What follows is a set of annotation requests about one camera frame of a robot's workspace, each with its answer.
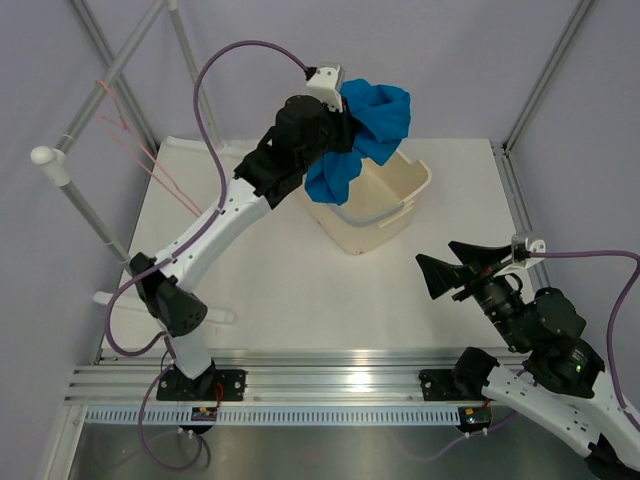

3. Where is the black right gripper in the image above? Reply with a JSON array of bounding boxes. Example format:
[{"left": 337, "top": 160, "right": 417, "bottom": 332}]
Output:
[{"left": 415, "top": 239, "right": 530, "bottom": 350}]

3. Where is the blue t shirt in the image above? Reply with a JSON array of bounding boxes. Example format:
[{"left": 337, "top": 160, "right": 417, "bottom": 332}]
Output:
[{"left": 305, "top": 79, "right": 411, "bottom": 205}]

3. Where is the pink wire hanger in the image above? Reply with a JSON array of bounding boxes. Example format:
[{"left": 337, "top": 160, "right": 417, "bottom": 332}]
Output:
[{"left": 94, "top": 80, "right": 203, "bottom": 217}]

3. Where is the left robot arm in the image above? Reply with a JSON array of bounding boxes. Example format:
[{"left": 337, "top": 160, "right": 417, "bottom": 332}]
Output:
[{"left": 130, "top": 95, "right": 355, "bottom": 399}]

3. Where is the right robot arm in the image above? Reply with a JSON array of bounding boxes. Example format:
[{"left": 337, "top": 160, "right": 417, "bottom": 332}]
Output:
[{"left": 416, "top": 234, "right": 639, "bottom": 479}]

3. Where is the cream plastic laundry basket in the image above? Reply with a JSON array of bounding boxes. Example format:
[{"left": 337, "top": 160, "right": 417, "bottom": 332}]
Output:
[{"left": 297, "top": 151, "right": 432, "bottom": 255}]

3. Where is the white clothes rack stand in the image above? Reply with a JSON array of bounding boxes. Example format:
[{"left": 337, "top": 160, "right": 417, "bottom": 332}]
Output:
[{"left": 29, "top": 0, "right": 236, "bottom": 326}]

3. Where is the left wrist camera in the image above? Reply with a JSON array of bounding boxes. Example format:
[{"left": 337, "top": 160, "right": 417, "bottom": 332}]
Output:
[{"left": 305, "top": 63, "right": 345, "bottom": 112}]

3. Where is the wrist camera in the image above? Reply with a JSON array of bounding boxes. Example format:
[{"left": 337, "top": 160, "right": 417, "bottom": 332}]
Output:
[
  {"left": 511, "top": 232, "right": 547, "bottom": 270},
  {"left": 305, "top": 63, "right": 345, "bottom": 112}
]

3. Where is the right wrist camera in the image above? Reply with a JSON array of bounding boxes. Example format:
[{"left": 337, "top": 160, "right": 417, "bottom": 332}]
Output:
[{"left": 511, "top": 232, "right": 547, "bottom": 270}]

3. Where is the grey aluminium frame post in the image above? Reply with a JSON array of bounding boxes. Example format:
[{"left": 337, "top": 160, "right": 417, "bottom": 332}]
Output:
[{"left": 502, "top": 0, "right": 596, "bottom": 151}]

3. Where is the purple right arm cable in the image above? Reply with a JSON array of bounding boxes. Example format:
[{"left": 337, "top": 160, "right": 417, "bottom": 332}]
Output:
[{"left": 534, "top": 249, "right": 640, "bottom": 431}]

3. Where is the grey left frame post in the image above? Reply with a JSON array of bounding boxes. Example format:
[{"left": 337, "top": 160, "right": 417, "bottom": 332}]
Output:
[{"left": 66, "top": 1, "right": 165, "bottom": 153}]

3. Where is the aluminium mounting rail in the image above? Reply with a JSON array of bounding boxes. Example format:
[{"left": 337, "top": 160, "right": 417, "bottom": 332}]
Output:
[{"left": 64, "top": 348, "right": 463, "bottom": 405}]

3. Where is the white slotted cable duct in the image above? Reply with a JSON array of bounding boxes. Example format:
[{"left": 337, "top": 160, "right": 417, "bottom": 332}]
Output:
[{"left": 84, "top": 404, "right": 494, "bottom": 426}]

